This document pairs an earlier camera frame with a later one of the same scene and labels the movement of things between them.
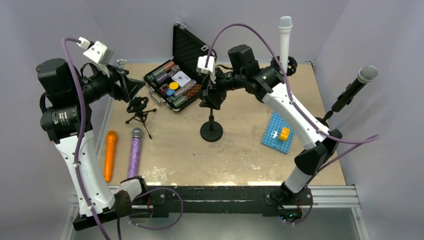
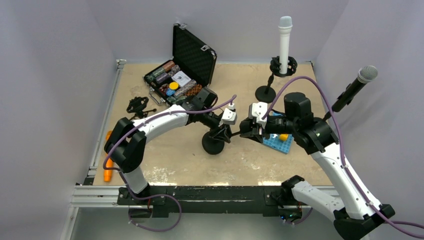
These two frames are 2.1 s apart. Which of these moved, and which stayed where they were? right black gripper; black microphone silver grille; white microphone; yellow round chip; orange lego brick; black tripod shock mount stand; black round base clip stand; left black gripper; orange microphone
Moved: right black gripper; black round base clip stand; left black gripper
Stayed: orange microphone; yellow round chip; black microphone silver grille; orange lego brick; black tripod shock mount stand; white microphone
